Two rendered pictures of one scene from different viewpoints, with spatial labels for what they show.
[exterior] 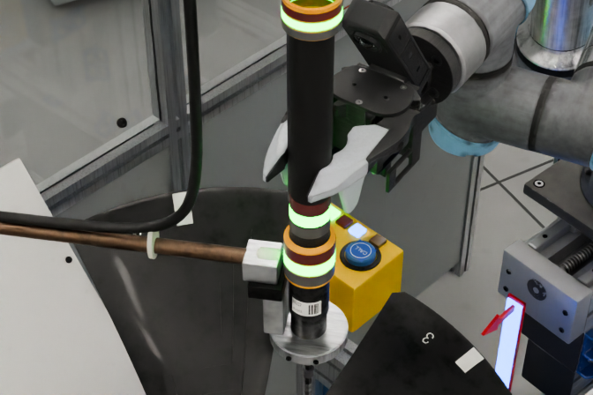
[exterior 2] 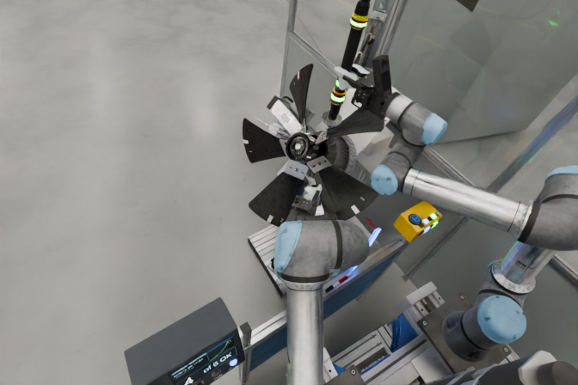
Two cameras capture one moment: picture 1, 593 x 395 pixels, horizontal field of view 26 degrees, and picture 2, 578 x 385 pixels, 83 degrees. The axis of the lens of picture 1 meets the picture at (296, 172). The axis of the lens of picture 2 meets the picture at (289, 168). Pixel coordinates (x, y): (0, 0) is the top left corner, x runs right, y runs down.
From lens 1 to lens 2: 116 cm
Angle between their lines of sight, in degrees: 62
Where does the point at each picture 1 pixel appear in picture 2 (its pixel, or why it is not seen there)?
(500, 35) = (407, 124)
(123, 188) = not seen: hidden behind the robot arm
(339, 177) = (338, 70)
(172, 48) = (501, 181)
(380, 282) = (407, 227)
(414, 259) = not seen: hidden behind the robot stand
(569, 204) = (451, 304)
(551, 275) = (419, 292)
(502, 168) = not seen: outside the picture
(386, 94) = (368, 82)
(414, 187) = (524, 351)
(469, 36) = (397, 106)
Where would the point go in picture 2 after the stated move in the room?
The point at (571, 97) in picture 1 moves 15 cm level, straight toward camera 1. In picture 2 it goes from (395, 157) to (344, 135)
